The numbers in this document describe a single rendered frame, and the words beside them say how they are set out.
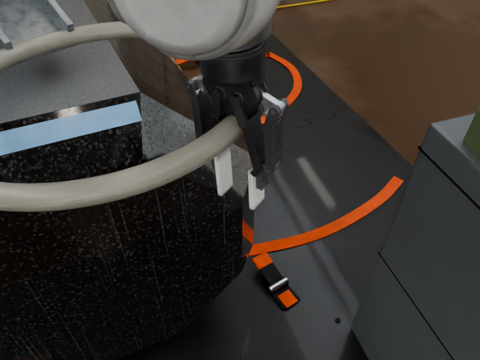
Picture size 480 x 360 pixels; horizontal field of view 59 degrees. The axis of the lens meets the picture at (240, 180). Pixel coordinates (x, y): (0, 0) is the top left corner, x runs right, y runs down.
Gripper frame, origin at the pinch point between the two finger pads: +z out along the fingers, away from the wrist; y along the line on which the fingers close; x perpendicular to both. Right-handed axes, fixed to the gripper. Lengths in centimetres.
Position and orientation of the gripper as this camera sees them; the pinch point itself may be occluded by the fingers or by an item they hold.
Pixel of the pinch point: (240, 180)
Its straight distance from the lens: 59.1
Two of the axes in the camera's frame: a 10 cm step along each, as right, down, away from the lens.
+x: -5.6, 5.6, -6.1
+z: 0.5, 7.6, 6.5
